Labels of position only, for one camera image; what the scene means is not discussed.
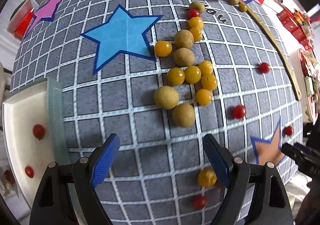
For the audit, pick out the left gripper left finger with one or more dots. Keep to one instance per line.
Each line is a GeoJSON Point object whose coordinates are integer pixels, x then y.
{"type": "Point", "coordinates": [102, 158]}

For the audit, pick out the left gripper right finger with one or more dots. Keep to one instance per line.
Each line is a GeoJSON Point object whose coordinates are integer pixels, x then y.
{"type": "Point", "coordinates": [218, 158]}

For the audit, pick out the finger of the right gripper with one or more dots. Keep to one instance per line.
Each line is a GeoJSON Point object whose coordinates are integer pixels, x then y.
{"type": "Point", "coordinates": [306, 152]}
{"type": "Point", "coordinates": [290, 151]}

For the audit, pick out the red tomato edge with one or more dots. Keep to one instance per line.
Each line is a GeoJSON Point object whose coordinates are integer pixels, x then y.
{"type": "Point", "coordinates": [289, 131]}

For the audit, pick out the red tomato pair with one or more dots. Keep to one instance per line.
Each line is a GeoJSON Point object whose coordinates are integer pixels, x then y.
{"type": "Point", "coordinates": [29, 171]}
{"type": "Point", "coordinates": [239, 111]}

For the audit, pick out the brown longan bottom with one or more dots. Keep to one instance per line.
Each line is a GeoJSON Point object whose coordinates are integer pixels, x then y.
{"type": "Point", "coordinates": [183, 115]}

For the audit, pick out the yellow tomato near front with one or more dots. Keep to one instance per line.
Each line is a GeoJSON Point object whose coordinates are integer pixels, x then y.
{"type": "Point", "coordinates": [207, 178]}

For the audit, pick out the dark tomato front edge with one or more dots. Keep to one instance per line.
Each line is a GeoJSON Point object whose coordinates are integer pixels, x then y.
{"type": "Point", "coordinates": [199, 202]}

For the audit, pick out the long curved wooden stick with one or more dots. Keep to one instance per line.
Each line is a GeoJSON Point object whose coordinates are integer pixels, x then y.
{"type": "Point", "coordinates": [270, 36]}

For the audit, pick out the yellow tomato cluster bottom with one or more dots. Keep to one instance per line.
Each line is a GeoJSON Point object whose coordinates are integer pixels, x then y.
{"type": "Point", "coordinates": [204, 97]}

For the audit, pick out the yellow tomato cluster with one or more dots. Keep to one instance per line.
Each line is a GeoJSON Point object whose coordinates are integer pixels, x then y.
{"type": "Point", "coordinates": [206, 67]}
{"type": "Point", "coordinates": [192, 74]}
{"type": "Point", "coordinates": [175, 76]}
{"type": "Point", "coordinates": [209, 81]}
{"type": "Point", "coordinates": [204, 97]}

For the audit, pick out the white rectangular tray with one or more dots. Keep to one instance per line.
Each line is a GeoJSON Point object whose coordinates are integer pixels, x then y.
{"type": "Point", "coordinates": [39, 102]}

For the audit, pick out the yellow tomato cluster lower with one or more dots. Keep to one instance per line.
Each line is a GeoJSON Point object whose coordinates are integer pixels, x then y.
{"type": "Point", "coordinates": [209, 81]}

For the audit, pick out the round white gift box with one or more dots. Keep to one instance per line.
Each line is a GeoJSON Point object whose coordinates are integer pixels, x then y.
{"type": "Point", "coordinates": [300, 60]}

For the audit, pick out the yellow tomato cluster centre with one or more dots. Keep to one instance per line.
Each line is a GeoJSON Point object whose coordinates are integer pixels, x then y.
{"type": "Point", "coordinates": [192, 74]}

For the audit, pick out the yellow tomato cluster right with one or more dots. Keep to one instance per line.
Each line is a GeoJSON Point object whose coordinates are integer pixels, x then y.
{"type": "Point", "coordinates": [206, 67]}

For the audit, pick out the yellow tomato cluster left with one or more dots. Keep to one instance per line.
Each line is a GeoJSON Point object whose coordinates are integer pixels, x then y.
{"type": "Point", "coordinates": [175, 76]}

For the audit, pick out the grey grid star tablecloth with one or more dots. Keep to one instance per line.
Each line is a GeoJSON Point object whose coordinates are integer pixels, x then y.
{"type": "Point", "coordinates": [153, 179]}

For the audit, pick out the yellow tomato beside star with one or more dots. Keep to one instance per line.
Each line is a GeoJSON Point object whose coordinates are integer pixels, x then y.
{"type": "Point", "coordinates": [163, 48]}

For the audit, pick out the shiny yellow cherry tomato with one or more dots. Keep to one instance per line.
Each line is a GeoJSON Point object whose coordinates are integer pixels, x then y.
{"type": "Point", "coordinates": [197, 33]}

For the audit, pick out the yellow cherry tomato upper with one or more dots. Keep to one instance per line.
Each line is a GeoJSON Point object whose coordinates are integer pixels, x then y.
{"type": "Point", "coordinates": [196, 22]}

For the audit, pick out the small red tomato top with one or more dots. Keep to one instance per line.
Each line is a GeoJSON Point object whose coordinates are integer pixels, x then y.
{"type": "Point", "coordinates": [193, 13]}

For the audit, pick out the yellow-green tomato near bowl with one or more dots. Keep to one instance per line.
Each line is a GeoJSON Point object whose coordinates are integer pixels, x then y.
{"type": "Point", "coordinates": [243, 7]}

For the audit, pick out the red lidded plastic container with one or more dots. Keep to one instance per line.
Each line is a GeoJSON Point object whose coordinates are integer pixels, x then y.
{"type": "Point", "coordinates": [20, 19]}

